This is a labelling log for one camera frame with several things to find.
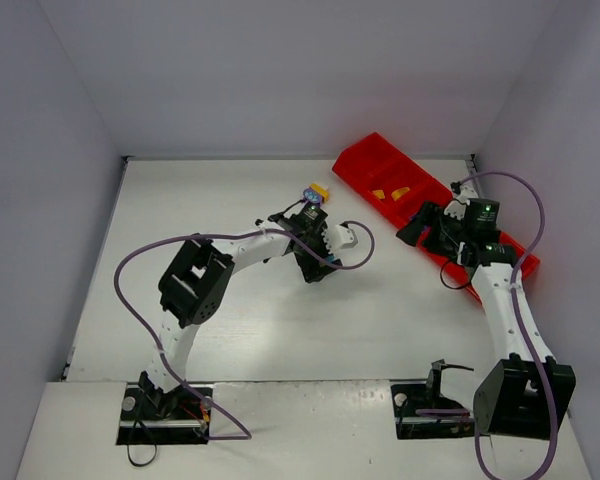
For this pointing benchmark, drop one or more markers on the purple yellow white lego stack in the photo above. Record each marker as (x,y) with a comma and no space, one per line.
(316,194)

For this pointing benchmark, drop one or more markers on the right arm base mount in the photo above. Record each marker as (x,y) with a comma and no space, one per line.
(437,407)

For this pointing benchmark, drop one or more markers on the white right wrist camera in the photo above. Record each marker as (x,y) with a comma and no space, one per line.
(463,193)

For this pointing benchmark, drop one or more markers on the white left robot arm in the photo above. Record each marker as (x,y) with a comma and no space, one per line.
(194,284)

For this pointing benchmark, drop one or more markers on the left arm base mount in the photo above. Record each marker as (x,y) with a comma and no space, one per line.
(150,417)

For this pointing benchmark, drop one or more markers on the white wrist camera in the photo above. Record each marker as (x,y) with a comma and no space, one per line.
(343,238)
(463,193)

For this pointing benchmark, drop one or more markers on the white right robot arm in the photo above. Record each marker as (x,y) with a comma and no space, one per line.
(527,392)

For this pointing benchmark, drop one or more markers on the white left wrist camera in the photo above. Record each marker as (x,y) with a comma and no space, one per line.
(343,238)

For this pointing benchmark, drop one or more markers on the orange curved lego brick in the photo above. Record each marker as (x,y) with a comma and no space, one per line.
(400,192)

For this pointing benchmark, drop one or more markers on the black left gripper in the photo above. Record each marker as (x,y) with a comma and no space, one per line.
(305,220)

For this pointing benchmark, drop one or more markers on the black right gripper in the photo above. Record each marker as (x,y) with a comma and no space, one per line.
(432,220)

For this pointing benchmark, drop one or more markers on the red divided bin tray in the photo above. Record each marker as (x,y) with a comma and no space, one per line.
(373,163)

